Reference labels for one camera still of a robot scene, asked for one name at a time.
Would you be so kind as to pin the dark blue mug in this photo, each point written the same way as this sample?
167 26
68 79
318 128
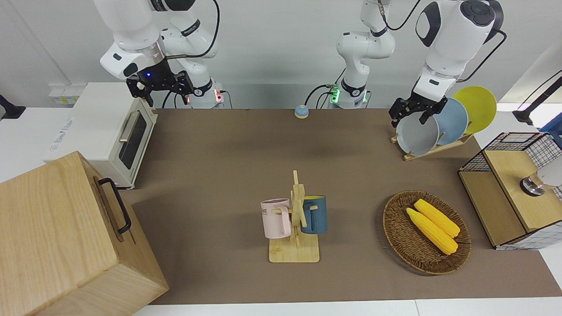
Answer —
316 215

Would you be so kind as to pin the yellow plate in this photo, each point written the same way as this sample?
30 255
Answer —
478 107

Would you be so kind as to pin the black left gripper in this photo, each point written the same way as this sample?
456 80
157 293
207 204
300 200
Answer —
423 103

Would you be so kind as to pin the brown wicker basket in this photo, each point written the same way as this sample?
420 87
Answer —
408 245

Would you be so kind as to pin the brown table mat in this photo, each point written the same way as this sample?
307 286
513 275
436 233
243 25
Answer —
219 175

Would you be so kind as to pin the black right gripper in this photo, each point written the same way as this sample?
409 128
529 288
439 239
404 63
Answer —
153 75

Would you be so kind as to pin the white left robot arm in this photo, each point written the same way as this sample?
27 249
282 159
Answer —
452 35

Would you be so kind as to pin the blue service bell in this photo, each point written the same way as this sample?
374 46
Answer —
301 111

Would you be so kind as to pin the white cylindrical grinder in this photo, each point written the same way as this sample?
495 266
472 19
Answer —
544 177

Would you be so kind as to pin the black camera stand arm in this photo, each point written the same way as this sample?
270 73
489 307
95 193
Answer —
11 109
533 103

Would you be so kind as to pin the white toaster oven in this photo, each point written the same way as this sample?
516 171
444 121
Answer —
101 131

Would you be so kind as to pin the low wooden plate rack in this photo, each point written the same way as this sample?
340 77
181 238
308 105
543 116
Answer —
432 150

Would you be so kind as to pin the pink mug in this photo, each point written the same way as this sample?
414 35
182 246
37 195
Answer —
275 219

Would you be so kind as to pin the light blue plate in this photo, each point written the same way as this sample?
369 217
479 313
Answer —
454 120

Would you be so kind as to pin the gray plate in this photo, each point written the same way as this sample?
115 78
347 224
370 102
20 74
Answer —
417 137

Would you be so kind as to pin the yellow corn cob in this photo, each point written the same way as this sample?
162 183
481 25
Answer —
438 218
430 231

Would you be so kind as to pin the white wall socket box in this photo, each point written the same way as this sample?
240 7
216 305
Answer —
66 95

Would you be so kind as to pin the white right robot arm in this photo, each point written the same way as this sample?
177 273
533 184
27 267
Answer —
131 26

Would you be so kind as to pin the wooden mug tree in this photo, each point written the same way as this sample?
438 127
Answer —
295 250

